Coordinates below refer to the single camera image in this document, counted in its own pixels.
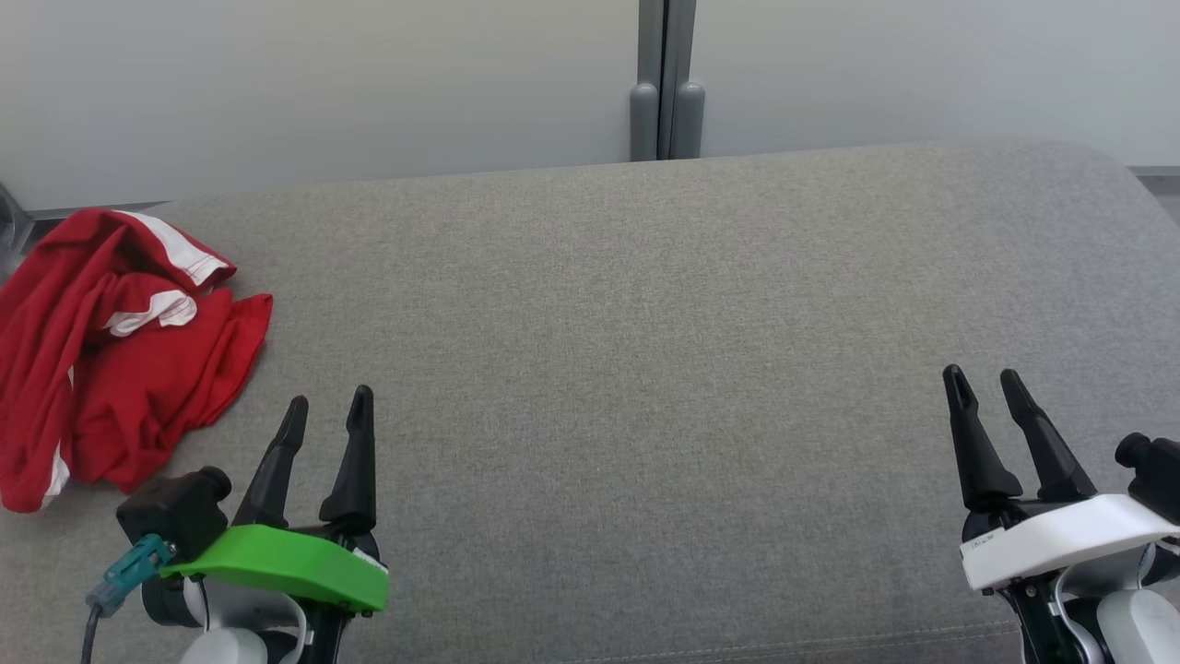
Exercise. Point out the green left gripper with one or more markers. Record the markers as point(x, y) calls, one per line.
point(286, 563)

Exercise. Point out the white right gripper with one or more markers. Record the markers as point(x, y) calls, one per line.
point(1051, 535)

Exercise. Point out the red basketball jersey white sleeves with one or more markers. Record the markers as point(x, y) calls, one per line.
point(175, 397)

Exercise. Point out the red shorts with white stripes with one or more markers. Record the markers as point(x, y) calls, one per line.
point(55, 314)

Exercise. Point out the grey baseboard strip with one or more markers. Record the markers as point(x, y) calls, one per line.
point(1157, 172)

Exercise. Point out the grey fabric sofa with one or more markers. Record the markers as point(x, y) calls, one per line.
point(645, 369)

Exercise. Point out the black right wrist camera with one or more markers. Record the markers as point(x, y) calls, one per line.
point(1157, 480)

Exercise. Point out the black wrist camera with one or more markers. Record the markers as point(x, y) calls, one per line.
point(175, 512)
point(1157, 480)

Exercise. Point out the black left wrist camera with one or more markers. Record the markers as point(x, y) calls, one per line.
point(175, 512)

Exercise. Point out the teal left camera connector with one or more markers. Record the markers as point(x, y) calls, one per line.
point(129, 572)

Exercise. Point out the grey metal floor rail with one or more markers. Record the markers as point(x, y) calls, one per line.
point(14, 231)

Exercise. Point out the grey partition frame post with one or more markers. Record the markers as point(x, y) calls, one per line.
point(687, 111)
point(644, 111)

